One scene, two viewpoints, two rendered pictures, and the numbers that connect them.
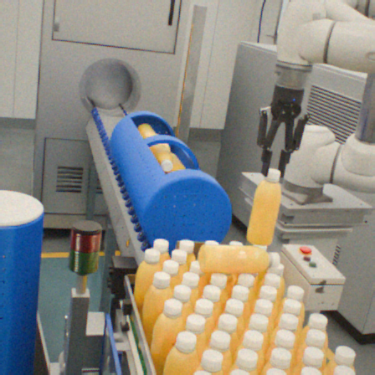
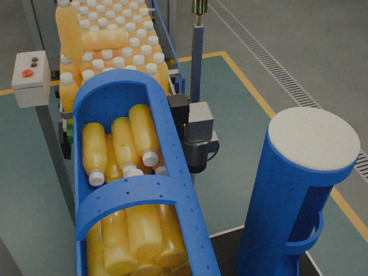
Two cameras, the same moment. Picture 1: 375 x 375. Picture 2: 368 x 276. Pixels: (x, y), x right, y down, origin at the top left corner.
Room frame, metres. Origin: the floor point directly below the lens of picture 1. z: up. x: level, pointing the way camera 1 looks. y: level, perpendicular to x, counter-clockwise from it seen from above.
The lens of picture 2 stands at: (2.51, 0.22, 1.83)
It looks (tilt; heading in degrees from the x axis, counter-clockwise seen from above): 44 degrees down; 183
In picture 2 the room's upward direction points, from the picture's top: 1 degrees clockwise
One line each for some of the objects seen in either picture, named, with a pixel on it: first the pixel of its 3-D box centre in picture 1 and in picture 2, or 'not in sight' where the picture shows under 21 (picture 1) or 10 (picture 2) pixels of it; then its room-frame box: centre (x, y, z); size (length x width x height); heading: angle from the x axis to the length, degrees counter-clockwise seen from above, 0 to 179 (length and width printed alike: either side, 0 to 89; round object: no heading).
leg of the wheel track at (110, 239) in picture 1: (106, 283); not in sight; (2.55, 0.33, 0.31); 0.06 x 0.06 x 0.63; 17
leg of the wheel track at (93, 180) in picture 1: (90, 208); not in sight; (3.49, 0.61, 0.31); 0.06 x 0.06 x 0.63; 17
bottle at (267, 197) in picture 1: (264, 209); (69, 29); (1.42, -0.22, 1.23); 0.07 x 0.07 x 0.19
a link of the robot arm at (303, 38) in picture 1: (306, 31); not in sight; (1.42, -0.23, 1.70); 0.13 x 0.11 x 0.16; 69
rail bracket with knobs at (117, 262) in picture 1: (124, 277); (176, 110); (1.46, 0.14, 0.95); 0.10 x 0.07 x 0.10; 107
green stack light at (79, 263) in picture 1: (84, 257); (199, 5); (1.09, 0.19, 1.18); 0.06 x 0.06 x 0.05
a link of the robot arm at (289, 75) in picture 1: (292, 74); not in sight; (1.42, -0.22, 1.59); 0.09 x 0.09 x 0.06
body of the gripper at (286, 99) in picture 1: (286, 104); not in sight; (1.42, -0.22, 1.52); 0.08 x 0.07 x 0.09; 107
